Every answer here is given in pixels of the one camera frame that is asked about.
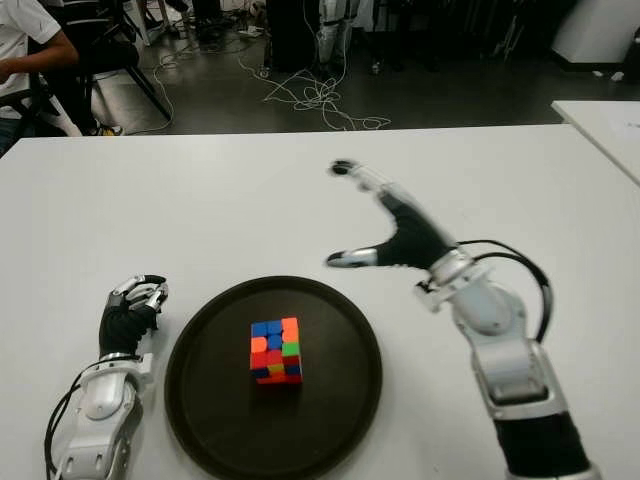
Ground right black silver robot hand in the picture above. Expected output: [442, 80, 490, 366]
[326, 158, 459, 281]

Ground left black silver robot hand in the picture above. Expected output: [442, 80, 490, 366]
[97, 273, 170, 359]

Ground multicoloured Rubik's cube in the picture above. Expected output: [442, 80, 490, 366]
[249, 317, 304, 385]

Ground dark brown round plate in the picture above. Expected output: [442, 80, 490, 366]
[164, 275, 385, 480]

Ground white side table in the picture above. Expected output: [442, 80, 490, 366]
[551, 100, 640, 186]

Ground black armrest office chair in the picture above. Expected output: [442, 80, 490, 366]
[0, 74, 81, 136]

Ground black wheeled cabinet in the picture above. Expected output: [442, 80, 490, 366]
[267, 0, 321, 74]

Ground white cabinet with black base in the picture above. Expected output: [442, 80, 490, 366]
[551, 0, 640, 65]

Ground seated person in white shirt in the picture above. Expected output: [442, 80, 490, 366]
[0, 0, 81, 154]

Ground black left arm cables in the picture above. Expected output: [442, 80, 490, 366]
[43, 372, 89, 476]

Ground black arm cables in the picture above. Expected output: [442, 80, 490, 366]
[457, 240, 554, 344]
[43, 372, 89, 476]

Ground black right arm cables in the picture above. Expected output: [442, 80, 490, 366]
[457, 240, 554, 344]

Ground tangled white floor cable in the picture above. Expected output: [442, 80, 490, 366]
[238, 49, 392, 132]

